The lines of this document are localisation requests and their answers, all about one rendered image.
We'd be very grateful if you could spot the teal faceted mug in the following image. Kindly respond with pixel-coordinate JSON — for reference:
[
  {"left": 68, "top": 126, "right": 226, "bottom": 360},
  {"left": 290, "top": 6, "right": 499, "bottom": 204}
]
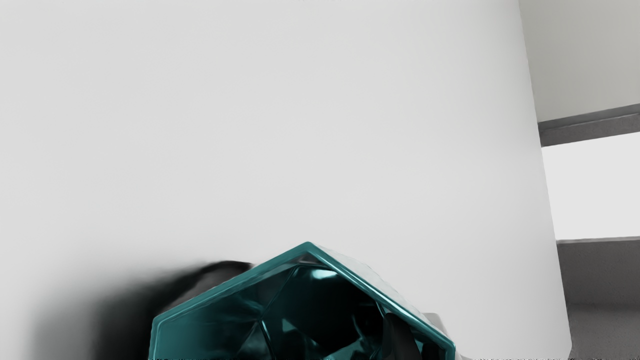
[{"left": 149, "top": 241, "right": 457, "bottom": 360}]

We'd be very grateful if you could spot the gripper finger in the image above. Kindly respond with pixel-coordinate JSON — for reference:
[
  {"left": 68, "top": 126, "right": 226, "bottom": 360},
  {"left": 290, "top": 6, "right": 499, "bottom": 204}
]
[{"left": 424, "top": 313, "right": 474, "bottom": 360}]

